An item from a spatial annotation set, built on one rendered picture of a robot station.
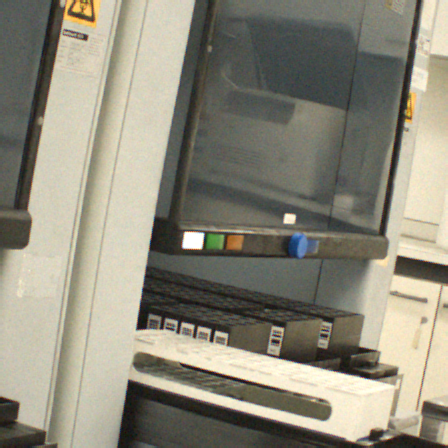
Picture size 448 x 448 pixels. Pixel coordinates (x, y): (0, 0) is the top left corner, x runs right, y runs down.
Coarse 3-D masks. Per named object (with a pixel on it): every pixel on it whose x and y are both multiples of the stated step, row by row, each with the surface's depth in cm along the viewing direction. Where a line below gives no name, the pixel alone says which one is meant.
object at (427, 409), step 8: (424, 400) 156; (432, 400) 156; (440, 400) 157; (424, 408) 155; (432, 408) 155; (440, 408) 154; (424, 416) 155; (432, 416) 155; (440, 416) 154; (424, 424) 155; (432, 424) 155; (440, 424) 155; (424, 432) 155; (432, 432) 155; (440, 432) 155; (440, 440) 156
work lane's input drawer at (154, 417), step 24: (144, 408) 135; (168, 408) 134; (192, 408) 134; (216, 408) 132; (120, 432) 137; (144, 432) 135; (168, 432) 134; (192, 432) 132; (216, 432) 131; (240, 432) 130; (264, 432) 129; (288, 432) 128; (312, 432) 127; (384, 432) 132
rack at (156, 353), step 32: (160, 352) 136; (192, 352) 136; (224, 352) 139; (160, 384) 136; (192, 384) 137; (224, 384) 141; (288, 384) 129; (320, 384) 128; (352, 384) 132; (384, 384) 134; (288, 416) 129; (320, 416) 138; (352, 416) 126; (384, 416) 133
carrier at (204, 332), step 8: (200, 320) 151; (208, 320) 152; (216, 320) 153; (224, 320) 155; (232, 320) 156; (240, 320) 157; (248, 320) 158; (200, 328) 151; (208, 328) 151; (200, 336) 151; (208, 336) 151
